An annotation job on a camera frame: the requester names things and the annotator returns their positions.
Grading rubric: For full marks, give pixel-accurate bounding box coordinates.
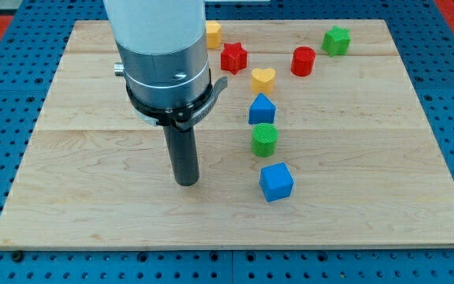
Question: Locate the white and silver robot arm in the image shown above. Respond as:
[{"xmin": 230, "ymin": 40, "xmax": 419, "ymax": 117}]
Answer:
[{"xmin": 103, "ymin": 0, "xmax": 210, "ymax": 109}]

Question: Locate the yellow heart block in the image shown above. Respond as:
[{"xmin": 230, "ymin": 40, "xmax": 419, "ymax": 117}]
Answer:
[{"xmin": 251, "ymin": 68, "xmax": 277, "ymax": 95}]

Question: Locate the green cylinder block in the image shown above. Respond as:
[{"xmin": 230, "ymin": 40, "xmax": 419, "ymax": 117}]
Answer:
[{"xmin": 251, "ymin": 123, "xmax": 279, "ymax": 157}]

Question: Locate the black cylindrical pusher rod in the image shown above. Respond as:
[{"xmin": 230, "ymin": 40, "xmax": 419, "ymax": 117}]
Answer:
[{"xmin": 163, "ymin": 126, "xmax": 199, "ymax": 186}]

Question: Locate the blue triangle block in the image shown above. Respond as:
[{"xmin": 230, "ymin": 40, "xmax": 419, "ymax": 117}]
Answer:
[{"xmin": 248, "ymin": 93, "xmax": 277, "ymax": 125}]

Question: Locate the blue cube block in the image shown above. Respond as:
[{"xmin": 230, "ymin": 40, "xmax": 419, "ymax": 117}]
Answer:
[{"xmin": 259, "ymin": 163, "xmax": 294, "ymax": 202}]

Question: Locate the red star block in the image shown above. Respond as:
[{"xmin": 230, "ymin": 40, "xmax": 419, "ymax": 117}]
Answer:
[{"xmin": 221, "ymin": 43, "xmax": 247, "ymax": 75}]

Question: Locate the wooden board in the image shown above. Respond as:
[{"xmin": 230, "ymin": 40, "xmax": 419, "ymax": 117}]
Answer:
[{"xmin": 0, "ymin": 20, "xmax": 454, "ymax": 251}]

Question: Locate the yellow hexagon block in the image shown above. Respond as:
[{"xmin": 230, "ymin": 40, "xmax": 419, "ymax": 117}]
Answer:
[{"xmin": 206, "ymin": 21, "xmax": 222, "ymax": 49}]

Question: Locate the red cylinder block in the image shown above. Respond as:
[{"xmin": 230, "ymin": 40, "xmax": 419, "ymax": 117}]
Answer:
[{"xmin": 291, "ymin": 47, "xmax": 316, "ymax": 77}]

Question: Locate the green star block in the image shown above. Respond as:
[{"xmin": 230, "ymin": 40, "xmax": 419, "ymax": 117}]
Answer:
[{"xmin": 321, "ymin": 25, "xmax": 351, "ymax": 57}]

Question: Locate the black clamp ring with lever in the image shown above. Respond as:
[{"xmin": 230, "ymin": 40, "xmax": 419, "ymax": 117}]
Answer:
[{"xmin": 125, "ymin": 69, "xmax": 229, "ymax": 132}]

